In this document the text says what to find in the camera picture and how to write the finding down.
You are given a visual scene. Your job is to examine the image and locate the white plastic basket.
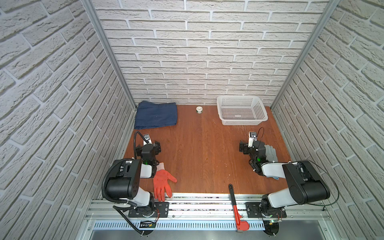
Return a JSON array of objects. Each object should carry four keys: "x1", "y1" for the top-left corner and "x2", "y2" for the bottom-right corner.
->
[{"x1": 217, "y1": 95, "x2": 268, "y2": 126}]

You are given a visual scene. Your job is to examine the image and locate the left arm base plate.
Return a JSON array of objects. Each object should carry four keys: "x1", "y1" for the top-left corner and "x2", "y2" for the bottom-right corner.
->
[{"x1": 128, "y1": 202, "x2": 170, "y2": 218}]

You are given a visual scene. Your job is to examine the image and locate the black corrugated cable hose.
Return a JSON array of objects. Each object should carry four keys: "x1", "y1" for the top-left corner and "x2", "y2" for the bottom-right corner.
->
[{"x1": 101, "y1": 131, "x2": 149, "y2": 236}]

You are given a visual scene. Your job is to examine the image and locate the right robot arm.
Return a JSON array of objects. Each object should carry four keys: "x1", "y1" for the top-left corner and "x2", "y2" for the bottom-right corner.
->
[{"x1": 239, "y1": 140, "x2": 331, "y2": 218}]

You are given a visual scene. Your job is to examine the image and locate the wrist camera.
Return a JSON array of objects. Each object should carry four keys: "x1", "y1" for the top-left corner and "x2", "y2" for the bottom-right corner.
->
[
  {"x1": 143, "y1": 134, "x2": 152, "y2": 145},
  {"x1": 248, "y1": 132, "x2": 258, "y2": 148}
]

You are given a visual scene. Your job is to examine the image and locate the white tape roll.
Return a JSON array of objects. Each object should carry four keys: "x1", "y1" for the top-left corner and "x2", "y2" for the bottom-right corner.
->
[{"x1": 196, "y1": 106, "x2": 203, "y2": 114}]

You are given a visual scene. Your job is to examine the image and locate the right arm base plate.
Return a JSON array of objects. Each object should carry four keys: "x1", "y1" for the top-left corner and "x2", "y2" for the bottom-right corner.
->
[{"x1": 245, "y1": 202, "x2": 287, "y2": 219}]

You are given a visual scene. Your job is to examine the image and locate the red work glove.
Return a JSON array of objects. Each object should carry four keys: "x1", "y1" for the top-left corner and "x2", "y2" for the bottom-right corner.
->
[{"x1": 153, "y1": 163, "x2": 177, "y2": 202}]

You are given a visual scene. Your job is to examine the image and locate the red pipe wrench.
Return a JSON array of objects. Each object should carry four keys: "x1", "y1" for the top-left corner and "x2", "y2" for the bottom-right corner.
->
[{"x1": 229, "y1": 184, "x2": 250, "y2": 233}]

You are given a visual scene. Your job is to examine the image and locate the blue denim trousers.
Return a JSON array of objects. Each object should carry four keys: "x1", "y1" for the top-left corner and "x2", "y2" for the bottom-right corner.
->
[{"x1": 134, "y1": 101, "x2": 178, "y2": 130}]

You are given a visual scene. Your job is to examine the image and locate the grey blue work glove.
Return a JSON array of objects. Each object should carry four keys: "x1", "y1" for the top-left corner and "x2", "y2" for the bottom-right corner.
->
[{"x1": 265, "y1": 145, "x2": 278, "y2": 162}]

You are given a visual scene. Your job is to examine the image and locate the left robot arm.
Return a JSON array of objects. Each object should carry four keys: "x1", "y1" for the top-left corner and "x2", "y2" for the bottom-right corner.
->
[{"x1": 102, "y1": 142, "x2": 161, "y2": 218}]

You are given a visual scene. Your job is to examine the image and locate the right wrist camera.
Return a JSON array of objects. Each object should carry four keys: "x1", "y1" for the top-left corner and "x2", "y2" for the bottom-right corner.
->
[{"x1": 248, "y1": 132, "x2": 258, "y2": 148}]

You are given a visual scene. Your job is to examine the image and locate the aluminium rail frame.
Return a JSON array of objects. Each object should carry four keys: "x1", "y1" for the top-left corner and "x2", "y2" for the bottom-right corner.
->
[{"x1": 85, "y1": 193, "x2": 331, "y2": 231}]

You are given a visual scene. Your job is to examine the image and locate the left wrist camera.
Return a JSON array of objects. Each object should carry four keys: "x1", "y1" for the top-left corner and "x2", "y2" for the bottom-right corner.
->
[{"x1": 143, "y1": 134, "x2": 152, "y2": 145}]

